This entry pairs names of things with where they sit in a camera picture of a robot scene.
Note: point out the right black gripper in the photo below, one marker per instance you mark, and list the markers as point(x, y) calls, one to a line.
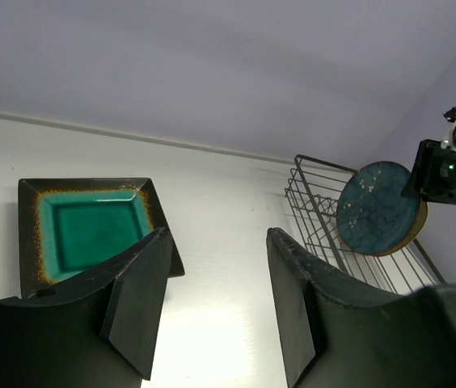
point(433, 176)

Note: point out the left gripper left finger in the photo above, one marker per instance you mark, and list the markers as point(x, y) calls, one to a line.
point(96, 329)

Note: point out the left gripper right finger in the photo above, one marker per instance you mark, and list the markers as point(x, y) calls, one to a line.
point(338, 331)

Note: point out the dark patterned round plate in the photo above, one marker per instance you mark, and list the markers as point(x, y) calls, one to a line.
point(371, 215)

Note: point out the teal square plate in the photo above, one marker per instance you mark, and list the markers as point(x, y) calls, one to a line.
point(67, 225)

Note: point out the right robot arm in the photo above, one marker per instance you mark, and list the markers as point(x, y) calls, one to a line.
point(433, 176)

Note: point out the wire dish rack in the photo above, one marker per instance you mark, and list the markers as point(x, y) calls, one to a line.
point(313, 191)

